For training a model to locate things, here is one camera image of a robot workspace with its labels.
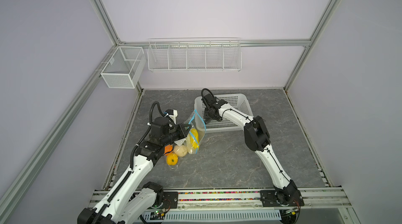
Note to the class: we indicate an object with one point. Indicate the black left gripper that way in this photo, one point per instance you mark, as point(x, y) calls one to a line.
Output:
point(182, 133)

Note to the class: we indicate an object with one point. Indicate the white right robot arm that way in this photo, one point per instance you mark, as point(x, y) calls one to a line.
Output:
point(257, 139)

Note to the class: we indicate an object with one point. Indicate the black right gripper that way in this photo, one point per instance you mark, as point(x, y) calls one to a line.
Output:
point(205, 114)

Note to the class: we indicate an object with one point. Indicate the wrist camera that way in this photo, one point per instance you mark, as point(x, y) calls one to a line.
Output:
point(163, 122)
point(210, 101)

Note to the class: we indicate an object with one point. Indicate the long white wire shelf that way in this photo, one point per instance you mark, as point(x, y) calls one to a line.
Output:
point(195, 54)

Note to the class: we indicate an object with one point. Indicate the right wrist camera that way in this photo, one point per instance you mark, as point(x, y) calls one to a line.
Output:
point(210, 101)

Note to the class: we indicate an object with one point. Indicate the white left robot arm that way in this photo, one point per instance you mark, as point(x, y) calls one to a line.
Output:
point(118, 206)

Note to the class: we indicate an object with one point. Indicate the clear zip top bag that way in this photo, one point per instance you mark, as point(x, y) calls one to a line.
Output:
point(196, 121)

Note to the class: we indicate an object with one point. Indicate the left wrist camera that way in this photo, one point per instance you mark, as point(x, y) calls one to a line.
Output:
point(163, 122)

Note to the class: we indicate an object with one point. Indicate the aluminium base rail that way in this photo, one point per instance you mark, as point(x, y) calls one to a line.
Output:
point(246, 199)

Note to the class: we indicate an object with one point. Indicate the yellow lemon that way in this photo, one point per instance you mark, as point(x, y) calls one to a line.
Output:
point(172, 159)

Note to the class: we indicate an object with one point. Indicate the small white mesh basket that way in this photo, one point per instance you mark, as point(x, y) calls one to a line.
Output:
point(124, 68)

